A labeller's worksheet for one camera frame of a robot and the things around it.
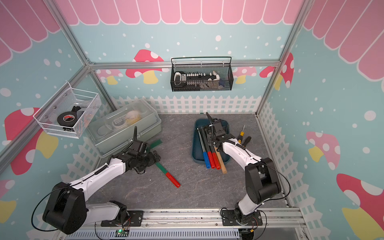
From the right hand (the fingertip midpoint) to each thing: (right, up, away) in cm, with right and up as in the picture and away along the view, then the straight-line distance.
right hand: (215, 136), depth 92 cm
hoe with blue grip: (-7, -10, -3) cm, 13 cm away
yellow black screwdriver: (+20, +1, +13) cm, 24 cm away
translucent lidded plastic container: (-62, +3, -3) cm, 62 cm away
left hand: (-36, -15, -5) cm, 40 cm away
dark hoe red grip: (0, -15, -9) cm, 18 cm away
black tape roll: (-74, +10, -21) cm, 77 cm away
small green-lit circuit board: (-48, -46, -19) cm, 70 cm away
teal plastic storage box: (-11, -8, +7) cm, 16 cm away
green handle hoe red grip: (-28, -23, -5) cm, 36 cm away
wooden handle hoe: (+3, -18, -12) cm, 21 cm away
